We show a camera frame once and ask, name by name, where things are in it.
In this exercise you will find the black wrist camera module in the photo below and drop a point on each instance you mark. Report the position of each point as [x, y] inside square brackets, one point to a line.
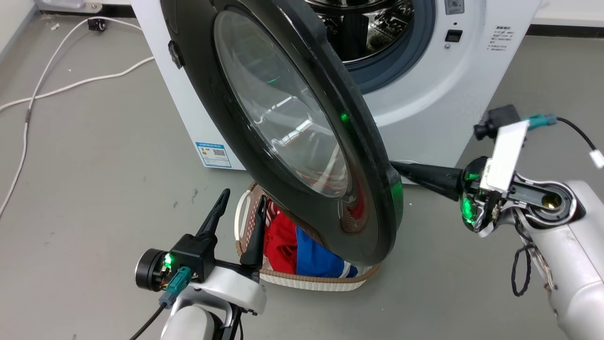
[498, 119]

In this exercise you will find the black round washer door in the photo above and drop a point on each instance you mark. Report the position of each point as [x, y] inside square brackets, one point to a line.
[226, 141]

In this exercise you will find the woven laundry basket white rim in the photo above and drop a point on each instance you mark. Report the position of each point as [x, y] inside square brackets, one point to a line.
[306, 282]

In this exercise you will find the grey washer control button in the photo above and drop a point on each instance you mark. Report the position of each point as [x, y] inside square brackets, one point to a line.
[454, 5]

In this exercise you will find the grey rubber door gasket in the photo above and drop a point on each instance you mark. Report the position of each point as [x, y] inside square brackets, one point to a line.
[415, 52]

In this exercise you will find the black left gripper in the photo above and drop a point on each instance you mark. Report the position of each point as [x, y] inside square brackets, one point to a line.
[193, 255]

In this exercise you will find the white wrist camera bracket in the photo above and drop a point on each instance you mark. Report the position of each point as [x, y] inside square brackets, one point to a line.
[507, 153]

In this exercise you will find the grey furniture base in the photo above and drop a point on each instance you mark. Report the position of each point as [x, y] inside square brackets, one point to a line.
[66, 4]

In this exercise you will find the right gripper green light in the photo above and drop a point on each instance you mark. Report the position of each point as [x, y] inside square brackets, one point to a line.
[474, 208]

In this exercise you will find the blue garment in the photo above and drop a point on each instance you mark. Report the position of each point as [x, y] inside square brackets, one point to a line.
[316, 257]

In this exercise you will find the blue white energy sticker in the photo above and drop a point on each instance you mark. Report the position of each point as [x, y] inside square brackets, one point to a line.
[213, 154]

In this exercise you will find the steel washer drum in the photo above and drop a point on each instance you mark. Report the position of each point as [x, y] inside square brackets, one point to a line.
[368, 28]

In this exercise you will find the red garment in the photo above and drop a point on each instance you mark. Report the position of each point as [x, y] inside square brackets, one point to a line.
[281, 245]

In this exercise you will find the white front-load washing machine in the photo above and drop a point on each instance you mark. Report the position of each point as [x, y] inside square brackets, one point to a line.
[424, 108]

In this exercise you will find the black caster wheel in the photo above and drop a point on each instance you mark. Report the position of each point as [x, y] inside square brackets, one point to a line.
[96, 24]

